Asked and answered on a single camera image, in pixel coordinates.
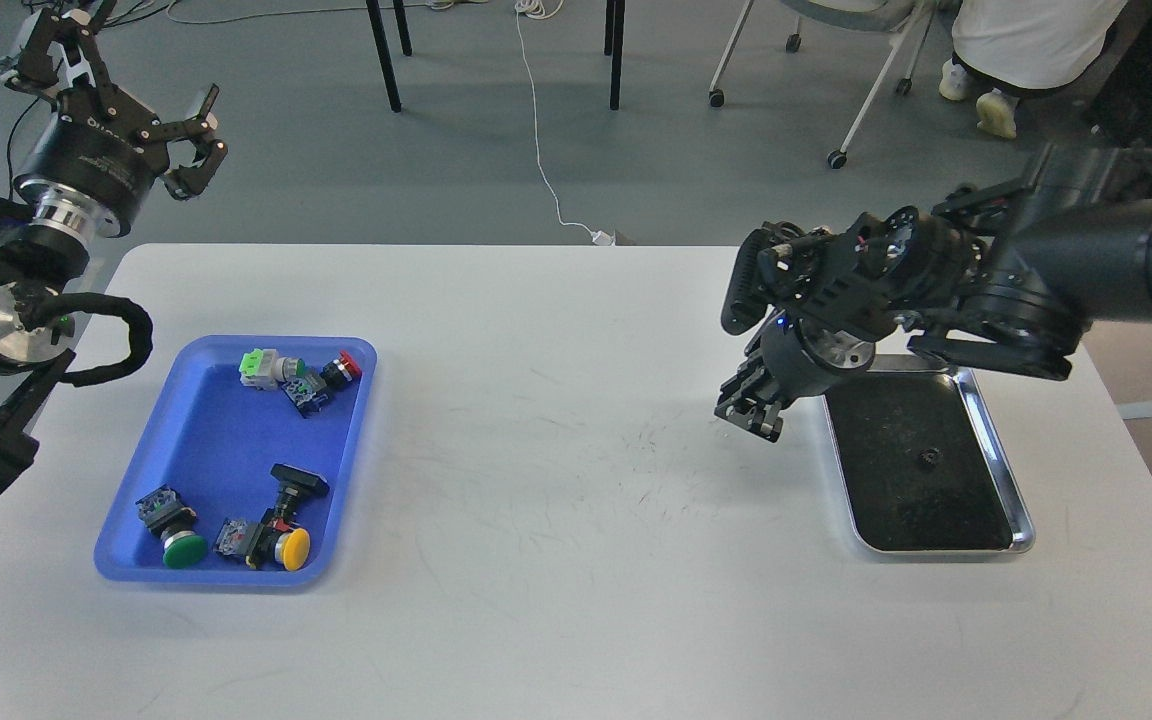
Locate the yellow push button switch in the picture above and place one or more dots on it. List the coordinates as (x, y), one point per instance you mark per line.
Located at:
(257, 543)

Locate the black table leg left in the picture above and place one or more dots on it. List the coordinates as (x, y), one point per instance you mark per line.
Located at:
(380, 38)

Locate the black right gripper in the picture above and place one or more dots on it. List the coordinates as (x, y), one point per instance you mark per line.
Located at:
(816, 303)

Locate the black table leg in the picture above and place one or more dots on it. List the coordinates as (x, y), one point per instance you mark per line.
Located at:
(380, 38)
(613, 40)

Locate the person in background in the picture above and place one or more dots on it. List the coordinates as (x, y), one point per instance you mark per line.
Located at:
(1009, 51)

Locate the red push button switch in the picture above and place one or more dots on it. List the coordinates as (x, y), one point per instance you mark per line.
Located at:
(310, 390)

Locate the green mushroom push button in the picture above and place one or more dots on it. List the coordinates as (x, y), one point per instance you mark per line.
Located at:
(171, 520)

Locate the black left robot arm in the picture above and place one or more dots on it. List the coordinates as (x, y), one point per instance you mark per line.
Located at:
(48, 334)

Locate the silver metal tray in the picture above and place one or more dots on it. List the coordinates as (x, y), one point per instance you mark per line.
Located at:
(924, 471)

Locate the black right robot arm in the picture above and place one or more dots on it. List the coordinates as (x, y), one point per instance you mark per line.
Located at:
(1006, 279)

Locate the black table leg right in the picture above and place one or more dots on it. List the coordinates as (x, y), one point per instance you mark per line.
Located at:
(613, 40)

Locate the green white push button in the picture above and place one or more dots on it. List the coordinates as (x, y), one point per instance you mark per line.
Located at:
(265, 368)

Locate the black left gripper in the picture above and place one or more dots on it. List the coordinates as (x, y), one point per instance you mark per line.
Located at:
(55, 57)

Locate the black selector switch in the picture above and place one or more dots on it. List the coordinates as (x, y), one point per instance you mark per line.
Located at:
(294, 486)

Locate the blue plastic tray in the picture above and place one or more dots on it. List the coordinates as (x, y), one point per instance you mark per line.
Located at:
(214, 442)

